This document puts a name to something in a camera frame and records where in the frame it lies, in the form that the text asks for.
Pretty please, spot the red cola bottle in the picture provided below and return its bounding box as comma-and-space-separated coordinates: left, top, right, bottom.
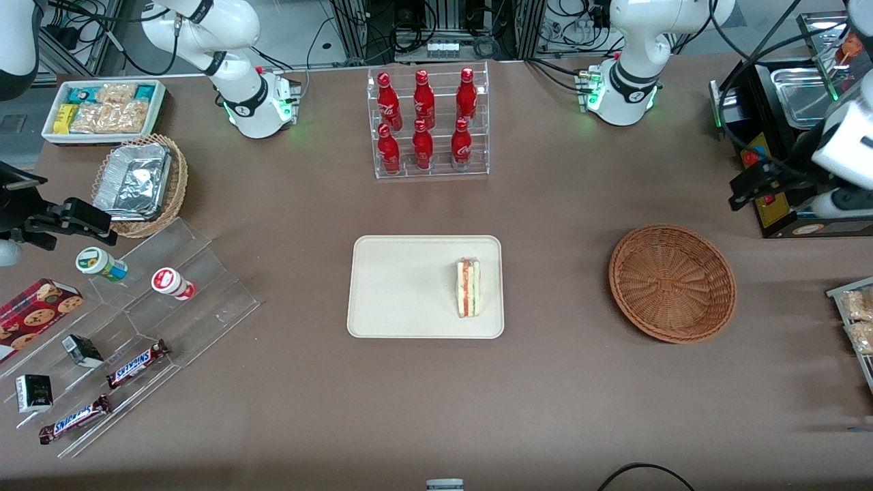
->
413, 70, 436, 127
412, 119, 434, 171
377, 123, 402, 175
451, 117, 473, 170
456, 67, 478, 123
377, 72, 402, 127

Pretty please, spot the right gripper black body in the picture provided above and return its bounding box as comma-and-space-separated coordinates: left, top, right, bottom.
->
0, 162, 48, 236

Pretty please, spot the brown round wicker basket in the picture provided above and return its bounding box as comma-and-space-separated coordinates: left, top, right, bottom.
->
609, 226, 737, 344

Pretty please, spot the small dark green box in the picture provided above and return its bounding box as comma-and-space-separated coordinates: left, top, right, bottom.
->
62, 334, 104, 369
16, 374, 54, 414

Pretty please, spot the fried food skewer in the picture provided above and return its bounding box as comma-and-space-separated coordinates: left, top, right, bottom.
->
835, 31, 865, 69

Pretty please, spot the clear fried snack bag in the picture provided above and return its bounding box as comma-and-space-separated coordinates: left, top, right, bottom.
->
840, 289, 873, 321
846, 321, 873, 355

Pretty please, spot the green lid yogurt cup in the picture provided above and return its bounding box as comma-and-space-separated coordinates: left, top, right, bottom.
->
76, 247, 128, 282

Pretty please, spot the metal snack tray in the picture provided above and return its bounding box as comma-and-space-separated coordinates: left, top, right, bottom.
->
827, 276, 873, 396

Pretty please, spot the clear cracker bag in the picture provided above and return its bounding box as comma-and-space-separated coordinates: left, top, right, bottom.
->
109, 100, 151, 134
95, 83, 138, 104
70, 102, 113, 134

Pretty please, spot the light wicker basket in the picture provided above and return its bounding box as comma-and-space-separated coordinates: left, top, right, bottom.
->
92, 134, 189, 239

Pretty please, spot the beige rectangular serving tray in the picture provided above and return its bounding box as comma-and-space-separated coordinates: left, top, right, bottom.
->
347, 235, 505, 340

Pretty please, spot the clear acrylic stepped display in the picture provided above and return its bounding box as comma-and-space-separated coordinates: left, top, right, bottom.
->
0, 217, 261, 459

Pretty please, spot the red lid yogurt cup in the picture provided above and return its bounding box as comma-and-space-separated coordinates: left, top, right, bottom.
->
151, 267, 196, 301

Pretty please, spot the red tartan cookie box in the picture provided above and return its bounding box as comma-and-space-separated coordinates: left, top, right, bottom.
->
0, 278, 84, 363

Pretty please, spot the clear acrylic bottle rack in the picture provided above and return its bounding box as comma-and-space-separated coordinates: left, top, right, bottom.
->
367, 61, 490, 180

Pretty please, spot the Snickers chocolate bar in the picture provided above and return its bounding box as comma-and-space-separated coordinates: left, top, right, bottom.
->
39, 395, 113, 445
106, 340, 170, 390

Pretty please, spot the black hot food display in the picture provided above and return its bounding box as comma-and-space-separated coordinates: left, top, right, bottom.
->
709, 10, 873, 239

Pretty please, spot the aluminium foil container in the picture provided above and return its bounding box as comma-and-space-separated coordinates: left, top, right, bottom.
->
94, 143, 171, 220

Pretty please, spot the black floor cable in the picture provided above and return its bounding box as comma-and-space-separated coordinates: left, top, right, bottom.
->
597, 462, 696, 491

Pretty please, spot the stainless steel food pan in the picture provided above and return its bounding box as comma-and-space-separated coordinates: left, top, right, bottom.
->
771, 67, 831, 130

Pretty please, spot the white plastic snack bin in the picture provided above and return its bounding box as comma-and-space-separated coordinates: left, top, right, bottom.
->
42, 79, 166, 145

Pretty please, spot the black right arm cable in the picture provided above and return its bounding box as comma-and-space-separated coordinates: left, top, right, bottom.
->
41, 0, 179, 77

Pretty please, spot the layered sandwich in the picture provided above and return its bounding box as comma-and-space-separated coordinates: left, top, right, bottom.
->
456, 257, 482, 318

